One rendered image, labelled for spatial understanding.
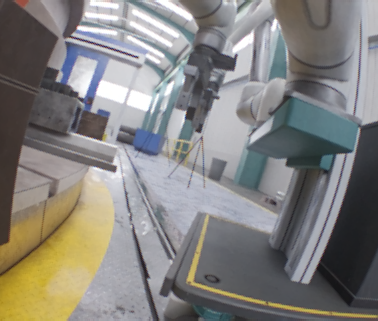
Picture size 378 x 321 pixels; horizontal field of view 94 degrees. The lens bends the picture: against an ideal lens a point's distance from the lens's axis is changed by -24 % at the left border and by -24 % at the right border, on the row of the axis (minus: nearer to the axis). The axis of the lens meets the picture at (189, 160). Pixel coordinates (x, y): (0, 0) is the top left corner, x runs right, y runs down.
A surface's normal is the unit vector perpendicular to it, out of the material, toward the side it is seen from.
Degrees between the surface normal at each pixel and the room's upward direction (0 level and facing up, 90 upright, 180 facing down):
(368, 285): 90
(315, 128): 90
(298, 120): 90
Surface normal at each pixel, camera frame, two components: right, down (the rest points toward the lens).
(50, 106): 0.31, 0.13
